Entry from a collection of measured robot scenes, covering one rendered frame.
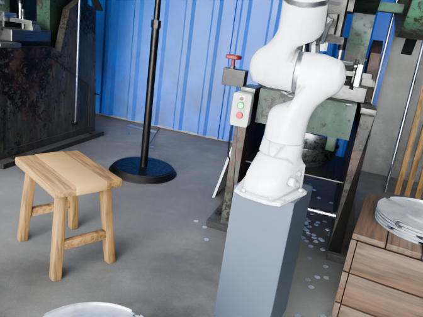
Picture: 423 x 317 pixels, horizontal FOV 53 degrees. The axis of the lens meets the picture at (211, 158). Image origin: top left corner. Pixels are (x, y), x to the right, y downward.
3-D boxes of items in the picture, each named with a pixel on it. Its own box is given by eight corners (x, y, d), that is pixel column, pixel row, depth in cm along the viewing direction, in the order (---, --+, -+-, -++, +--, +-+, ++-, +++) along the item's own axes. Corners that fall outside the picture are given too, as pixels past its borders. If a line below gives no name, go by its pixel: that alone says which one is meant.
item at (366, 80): (374, 87, 183) (380, 63, 180) (334, 80, 187) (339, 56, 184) (373, 85, 188) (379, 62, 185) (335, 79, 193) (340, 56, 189)
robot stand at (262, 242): (265, 341, 127) (294, 204, 113) (213, 316, 135) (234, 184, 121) (286, 310, 142) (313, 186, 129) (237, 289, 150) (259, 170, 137)
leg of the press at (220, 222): (229, 233, 190) (263, 23, 162) (205, 226, 193) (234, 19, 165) (268, 174, 274) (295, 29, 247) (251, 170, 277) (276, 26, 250)
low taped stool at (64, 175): (15, 238, 163) (14, 156, 153) (74, 224, 179) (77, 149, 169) (53, 284, 140) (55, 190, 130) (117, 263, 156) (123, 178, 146)
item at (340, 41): (344, 51, 179) (347, 38, 177) (296, 44, 184) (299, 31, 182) (345, 50, 193) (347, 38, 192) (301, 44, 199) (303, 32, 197)
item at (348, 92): (364, 103, 174) (367, 88, 172) (258, 85, 186) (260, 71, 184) (363, 95, 202) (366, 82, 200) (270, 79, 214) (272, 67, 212)
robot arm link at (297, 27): (325, 10, 97) (248, 0, 102) (310, 103, 113) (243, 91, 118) (332, -6, 105) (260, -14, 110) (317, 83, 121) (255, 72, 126)
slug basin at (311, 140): (333, 177, 184) (338, 156, 181) (256, 160, 193) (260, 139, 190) (336, 158, 215) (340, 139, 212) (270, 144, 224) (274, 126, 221)
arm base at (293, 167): (287, 211, 108) (298, 160, 104) (223, 190, 116) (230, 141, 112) (312, 188, 127) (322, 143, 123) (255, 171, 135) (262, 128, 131)
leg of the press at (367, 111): (352, 266, 176) (412, 43, 148) (324, 259, 179) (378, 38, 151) (354, 194, 260) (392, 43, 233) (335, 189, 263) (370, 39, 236)
